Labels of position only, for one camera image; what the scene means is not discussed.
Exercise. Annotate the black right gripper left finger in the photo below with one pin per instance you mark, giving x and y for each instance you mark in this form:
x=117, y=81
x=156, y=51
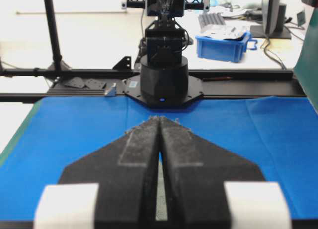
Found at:
x=113, y=187

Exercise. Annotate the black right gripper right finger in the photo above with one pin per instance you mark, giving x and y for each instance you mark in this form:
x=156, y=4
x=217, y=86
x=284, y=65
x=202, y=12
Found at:
x=210, y=187

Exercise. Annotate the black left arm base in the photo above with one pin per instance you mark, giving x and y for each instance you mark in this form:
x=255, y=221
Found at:
x=164, y=87

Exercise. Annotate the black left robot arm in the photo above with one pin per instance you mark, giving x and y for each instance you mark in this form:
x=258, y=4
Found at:
x=165, y=37

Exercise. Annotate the blue table cloth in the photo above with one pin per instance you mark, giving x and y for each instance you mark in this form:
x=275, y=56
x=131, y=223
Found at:
x=280, y=134

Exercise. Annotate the blue plastic bin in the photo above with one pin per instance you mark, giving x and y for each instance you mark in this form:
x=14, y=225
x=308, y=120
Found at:
x=225, y=50

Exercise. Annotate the black vertical stand pole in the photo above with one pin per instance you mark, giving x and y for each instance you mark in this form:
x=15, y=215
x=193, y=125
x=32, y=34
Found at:
x=58, y=63

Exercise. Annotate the black computer monitor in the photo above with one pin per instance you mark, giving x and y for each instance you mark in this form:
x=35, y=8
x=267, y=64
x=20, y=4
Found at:
x=273, y=21

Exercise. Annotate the black aluminium frame rail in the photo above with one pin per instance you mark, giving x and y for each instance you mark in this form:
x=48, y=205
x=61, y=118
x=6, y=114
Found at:
x=217, y=84

